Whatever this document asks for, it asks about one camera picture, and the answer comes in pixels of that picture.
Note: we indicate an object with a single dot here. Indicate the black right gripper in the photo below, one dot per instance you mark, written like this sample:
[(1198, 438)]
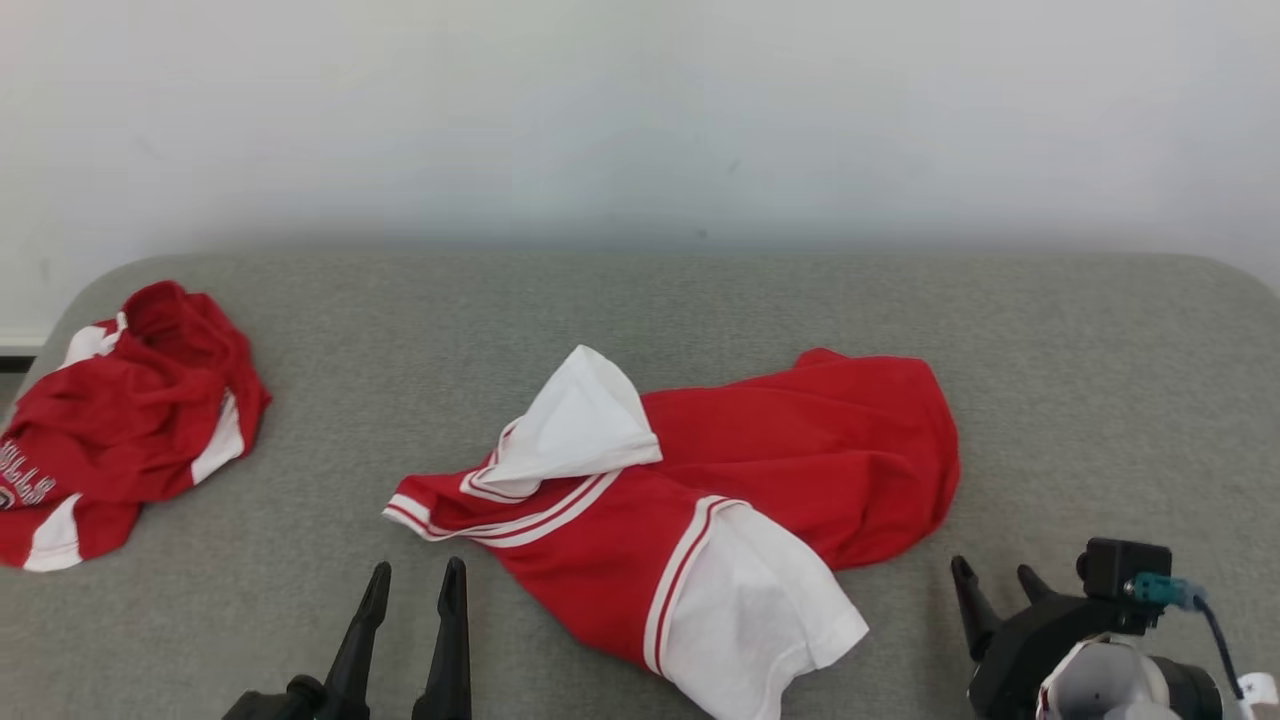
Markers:
[(1020, 660)]

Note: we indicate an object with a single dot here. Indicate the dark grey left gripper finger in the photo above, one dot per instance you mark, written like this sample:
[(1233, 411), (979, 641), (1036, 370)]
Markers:
[(450, 650), (358, 650)]

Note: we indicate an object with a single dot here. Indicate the red white t-shirt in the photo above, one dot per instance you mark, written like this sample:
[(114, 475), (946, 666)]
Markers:
[(800, 460)]

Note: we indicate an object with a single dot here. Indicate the red shorts with white stripes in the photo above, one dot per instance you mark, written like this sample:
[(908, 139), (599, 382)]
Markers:
[(130, 420)]

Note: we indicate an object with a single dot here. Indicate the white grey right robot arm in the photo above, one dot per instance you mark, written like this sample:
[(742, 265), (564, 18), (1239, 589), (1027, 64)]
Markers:
[(1110, 690)]

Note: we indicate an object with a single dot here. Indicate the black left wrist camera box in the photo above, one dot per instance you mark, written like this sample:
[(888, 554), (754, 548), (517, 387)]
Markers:
[(275, 705)]

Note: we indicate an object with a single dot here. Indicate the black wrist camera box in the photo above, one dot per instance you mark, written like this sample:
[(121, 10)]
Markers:
[(1120, 570), (275, 705)]

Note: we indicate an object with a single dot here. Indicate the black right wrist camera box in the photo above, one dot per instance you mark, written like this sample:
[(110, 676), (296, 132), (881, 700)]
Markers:
[(1120, 570)]

